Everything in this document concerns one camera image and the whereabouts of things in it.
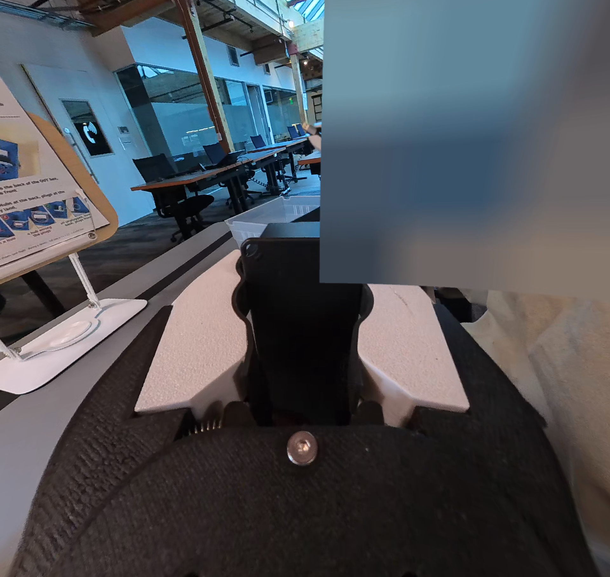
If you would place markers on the wooden desk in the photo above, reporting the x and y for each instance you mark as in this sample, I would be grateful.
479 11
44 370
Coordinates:
281 145
190 179

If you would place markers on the instruction sheet on stand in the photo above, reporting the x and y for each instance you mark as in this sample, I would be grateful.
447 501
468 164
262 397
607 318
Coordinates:
114 312

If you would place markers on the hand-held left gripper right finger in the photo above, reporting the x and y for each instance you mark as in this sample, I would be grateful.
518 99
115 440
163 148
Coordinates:
410 348

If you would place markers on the black office chair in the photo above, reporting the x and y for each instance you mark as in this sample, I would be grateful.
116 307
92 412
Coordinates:
190 205
217 152

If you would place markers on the white door with phone sign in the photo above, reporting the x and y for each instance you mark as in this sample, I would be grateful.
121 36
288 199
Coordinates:
88 131

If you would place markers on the black usb hub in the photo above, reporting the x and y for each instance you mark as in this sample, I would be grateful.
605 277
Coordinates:
305 324

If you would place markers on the wooden support post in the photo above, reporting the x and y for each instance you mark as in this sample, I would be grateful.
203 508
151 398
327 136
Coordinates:
205 71

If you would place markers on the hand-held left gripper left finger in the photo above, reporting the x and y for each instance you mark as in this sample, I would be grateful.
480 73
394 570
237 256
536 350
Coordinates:
200 329

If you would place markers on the clear plastic bin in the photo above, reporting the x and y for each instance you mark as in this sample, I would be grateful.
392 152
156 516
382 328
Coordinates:
267 214

